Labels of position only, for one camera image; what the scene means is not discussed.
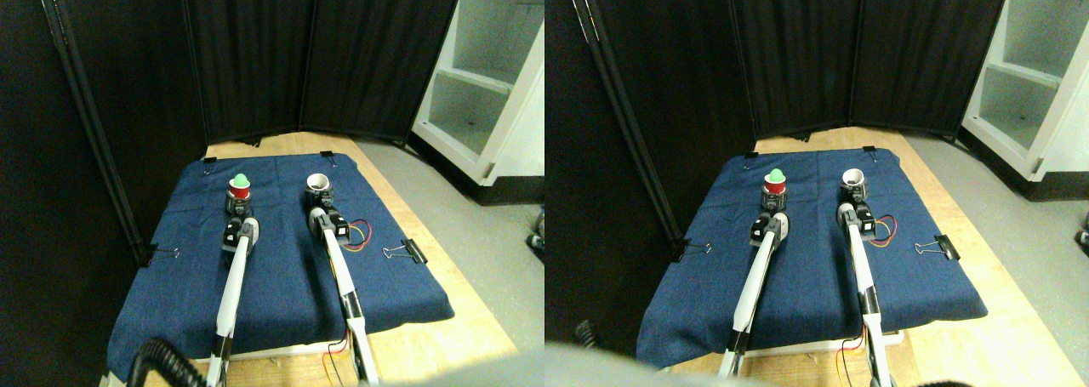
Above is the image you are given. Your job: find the dark blue cloth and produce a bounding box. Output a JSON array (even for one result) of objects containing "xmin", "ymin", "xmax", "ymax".
[
  {"xmin": 636, "ymin": 147, "xmax": 988, "ymax": 369},
  {"xmin": 106, "ymin": 151, "xmax": 454, "ymax": 384}
]

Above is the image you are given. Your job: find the black curtain stand pole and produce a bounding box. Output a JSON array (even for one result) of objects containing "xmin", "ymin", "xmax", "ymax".
[
  {"xmin": 36, "ymin": 0, "xmax": 145, "ymax": 265},
  {"xmin": 567, "ymin": 0, "xmax": 683, "ymax": 245}
]

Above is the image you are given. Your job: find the white shelf unit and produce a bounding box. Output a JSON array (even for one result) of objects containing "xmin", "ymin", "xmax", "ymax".
[
  {"xmin": 961, "ymin": 0, "xmax": 1089, "ymax": 184},
  {"xmin": 411, "ymin": 0, "xmax": 545, "ymax": 188}
]

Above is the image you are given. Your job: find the black ribbed hose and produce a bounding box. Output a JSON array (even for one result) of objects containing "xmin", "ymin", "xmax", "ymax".
[
  {"xmin": 573, "ymin": 320, "xmax": 602, "ymax": 350},
  {"xmin": 127, "ymin": 337, "xmax": 210, "ymax": 387}
]

